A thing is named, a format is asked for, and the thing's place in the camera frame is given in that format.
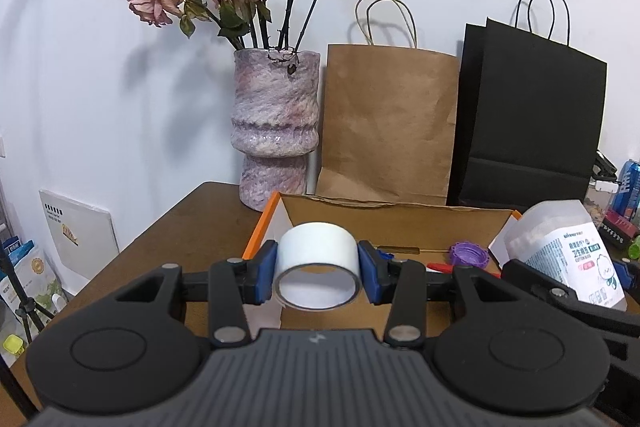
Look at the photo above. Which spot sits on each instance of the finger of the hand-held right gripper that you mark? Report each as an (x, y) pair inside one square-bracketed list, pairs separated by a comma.
[(555, 292), (631, 274)]

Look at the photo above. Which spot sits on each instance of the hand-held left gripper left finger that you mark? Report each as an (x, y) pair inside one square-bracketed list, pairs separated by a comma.
[(267, 267)]

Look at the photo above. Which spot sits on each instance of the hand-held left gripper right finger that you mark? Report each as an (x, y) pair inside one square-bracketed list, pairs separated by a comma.
[(370, 272)]

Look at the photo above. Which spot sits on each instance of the white cotton pads packet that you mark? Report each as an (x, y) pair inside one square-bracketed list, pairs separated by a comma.
[(565, 247)]

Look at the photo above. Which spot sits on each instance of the orange cardboard box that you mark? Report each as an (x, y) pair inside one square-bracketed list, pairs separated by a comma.
[(400, 227)]

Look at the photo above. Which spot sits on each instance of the white tape roll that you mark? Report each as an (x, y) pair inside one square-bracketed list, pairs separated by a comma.
[(320, 242)]

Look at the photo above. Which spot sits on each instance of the dark red box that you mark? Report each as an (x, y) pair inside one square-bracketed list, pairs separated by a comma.
[(620, 229)]

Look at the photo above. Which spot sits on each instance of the red and white plastic object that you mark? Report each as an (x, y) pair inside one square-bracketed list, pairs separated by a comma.
[(439, 267)]

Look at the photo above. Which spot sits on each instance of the clear oat storage container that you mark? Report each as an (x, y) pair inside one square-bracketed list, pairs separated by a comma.
[(600, 202)]

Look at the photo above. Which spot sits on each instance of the blue drink can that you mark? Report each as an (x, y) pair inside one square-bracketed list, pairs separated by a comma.
[(630, 187)]

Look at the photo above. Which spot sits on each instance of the purple bottle cap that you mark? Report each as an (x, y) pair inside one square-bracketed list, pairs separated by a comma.
[(469, 254)]

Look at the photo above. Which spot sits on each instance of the mottled pink ceramic vase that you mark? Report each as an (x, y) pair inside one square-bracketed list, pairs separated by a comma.
[(277, 117)]

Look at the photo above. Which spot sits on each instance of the brown paper bag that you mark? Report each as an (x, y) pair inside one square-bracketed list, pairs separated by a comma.
[(390, 122)]

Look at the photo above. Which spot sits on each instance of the black paper bag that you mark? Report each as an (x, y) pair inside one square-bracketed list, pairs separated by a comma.
[(530, 117)]

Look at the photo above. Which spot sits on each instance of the white board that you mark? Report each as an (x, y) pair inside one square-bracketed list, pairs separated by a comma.
[(80, 242)]

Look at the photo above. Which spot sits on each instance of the white package gold circle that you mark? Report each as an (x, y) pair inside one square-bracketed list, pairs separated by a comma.
[(35, 277)]

